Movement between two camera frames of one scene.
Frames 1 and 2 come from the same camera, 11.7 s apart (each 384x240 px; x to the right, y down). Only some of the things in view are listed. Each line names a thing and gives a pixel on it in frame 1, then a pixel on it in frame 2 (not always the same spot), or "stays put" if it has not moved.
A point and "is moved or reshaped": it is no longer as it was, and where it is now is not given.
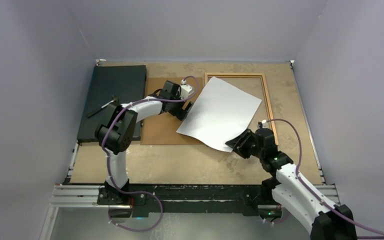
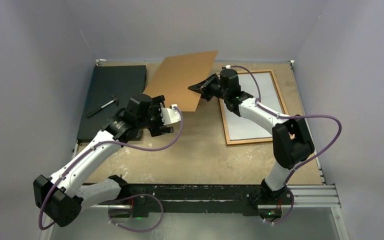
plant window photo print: (221, 113) to (241, 128)
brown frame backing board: (161, 129) is moved or reshaped
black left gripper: (180, 113) to (156, 104)
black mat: (111, 83) stays put
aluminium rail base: (173, 212) stays put
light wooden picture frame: (206, 75) to (246, 141)
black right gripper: (239, 143) to (203, 87)
